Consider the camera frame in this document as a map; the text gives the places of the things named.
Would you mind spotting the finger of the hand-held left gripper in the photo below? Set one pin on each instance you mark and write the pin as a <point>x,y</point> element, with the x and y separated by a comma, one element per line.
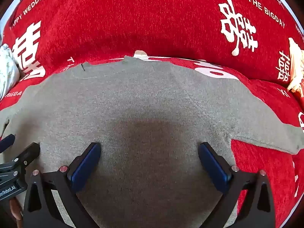
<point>29,153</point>
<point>7,142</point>

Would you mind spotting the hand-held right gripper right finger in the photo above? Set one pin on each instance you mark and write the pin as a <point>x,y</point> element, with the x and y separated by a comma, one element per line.
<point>213,167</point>

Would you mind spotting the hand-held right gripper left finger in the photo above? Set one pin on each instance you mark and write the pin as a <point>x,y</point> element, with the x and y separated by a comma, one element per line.
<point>85,165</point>

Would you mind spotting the grey knit sweater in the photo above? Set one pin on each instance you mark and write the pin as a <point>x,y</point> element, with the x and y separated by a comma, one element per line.
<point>147,104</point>

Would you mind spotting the person's left hand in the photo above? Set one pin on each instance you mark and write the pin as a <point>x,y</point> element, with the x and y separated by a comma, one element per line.
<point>16,209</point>

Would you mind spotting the light floral blanket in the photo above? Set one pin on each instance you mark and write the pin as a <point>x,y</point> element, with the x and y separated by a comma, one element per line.
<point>7,71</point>

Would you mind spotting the red printed sofa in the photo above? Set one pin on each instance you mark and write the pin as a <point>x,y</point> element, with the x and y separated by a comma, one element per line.
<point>142,16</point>

